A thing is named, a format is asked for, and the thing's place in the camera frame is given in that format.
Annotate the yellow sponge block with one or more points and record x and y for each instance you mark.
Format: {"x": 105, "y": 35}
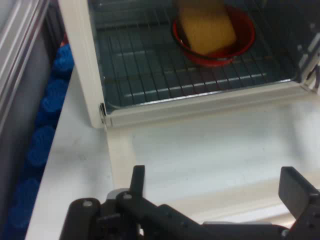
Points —
{"x": 207, "y": 30}

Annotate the white toaster oven body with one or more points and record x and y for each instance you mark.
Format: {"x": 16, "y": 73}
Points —
{"x": 80, "y": 62}

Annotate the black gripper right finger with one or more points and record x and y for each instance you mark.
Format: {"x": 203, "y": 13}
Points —
{"x": 297, "y": 192}

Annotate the red bowl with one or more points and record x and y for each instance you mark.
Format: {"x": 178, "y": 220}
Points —
{"x": 225, "y": 59}

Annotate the blue scalloped plastic strip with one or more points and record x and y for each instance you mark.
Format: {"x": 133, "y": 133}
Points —
{"x": 37, "y": 150}

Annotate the silver aluminium frame rail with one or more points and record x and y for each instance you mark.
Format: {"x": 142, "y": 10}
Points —
{"x": 17, "y": 37}

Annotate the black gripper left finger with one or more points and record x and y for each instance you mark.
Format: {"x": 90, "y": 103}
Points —
{"x": 136, "y": 205}

